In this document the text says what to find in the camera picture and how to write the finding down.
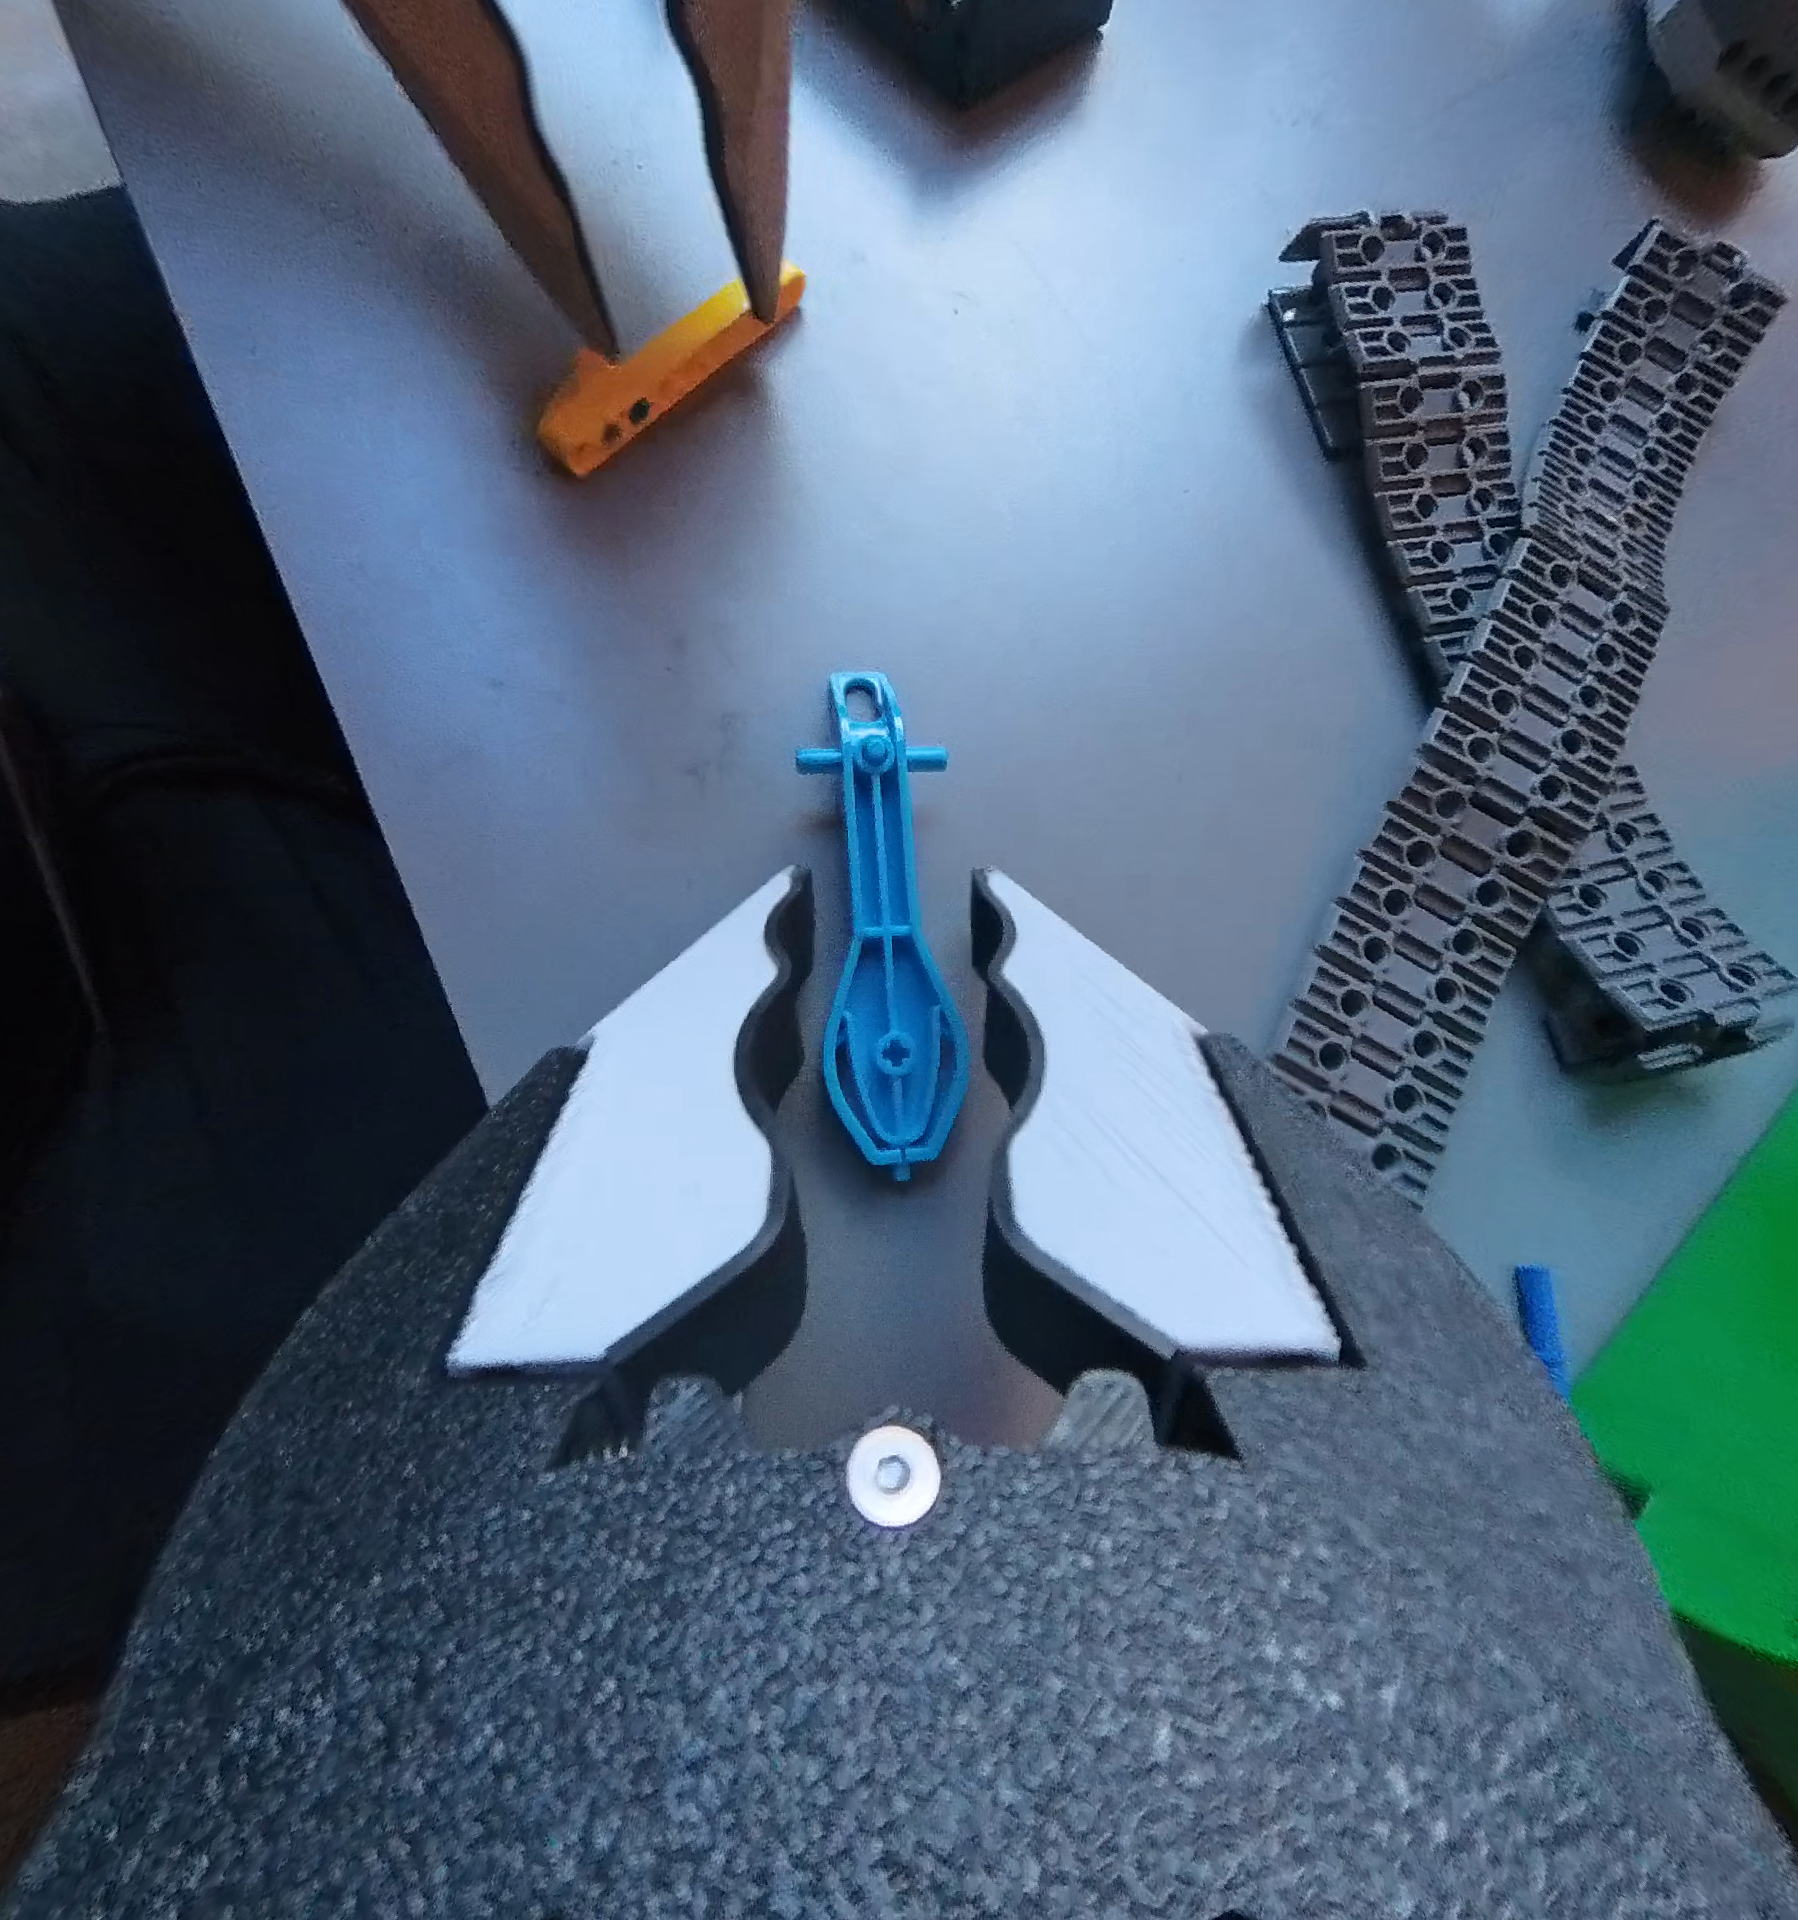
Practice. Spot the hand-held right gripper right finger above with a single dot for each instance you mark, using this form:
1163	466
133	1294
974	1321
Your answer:
1155	1199

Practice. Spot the black perforated battery box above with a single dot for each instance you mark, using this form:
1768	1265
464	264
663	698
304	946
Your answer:
974	45

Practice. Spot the grey toy motor block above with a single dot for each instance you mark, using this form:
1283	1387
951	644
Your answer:
1739	75

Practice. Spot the blue toy pin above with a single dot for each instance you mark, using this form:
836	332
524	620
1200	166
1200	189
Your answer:
1542	1328

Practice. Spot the blue brick separator tool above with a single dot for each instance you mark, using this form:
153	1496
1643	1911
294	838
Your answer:
894	1051

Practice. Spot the person's dark clothing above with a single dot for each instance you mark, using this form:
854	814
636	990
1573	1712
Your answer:
166	901

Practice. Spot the yellow perforated toy beam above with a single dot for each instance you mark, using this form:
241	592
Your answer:
646	398

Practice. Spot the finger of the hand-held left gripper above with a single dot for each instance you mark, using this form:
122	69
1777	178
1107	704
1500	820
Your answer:
749	121
464	90

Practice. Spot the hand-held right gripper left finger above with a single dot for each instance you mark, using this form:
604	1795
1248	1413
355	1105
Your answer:
646	1199

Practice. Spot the green plastic bin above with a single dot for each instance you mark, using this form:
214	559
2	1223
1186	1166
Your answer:
1739	1426

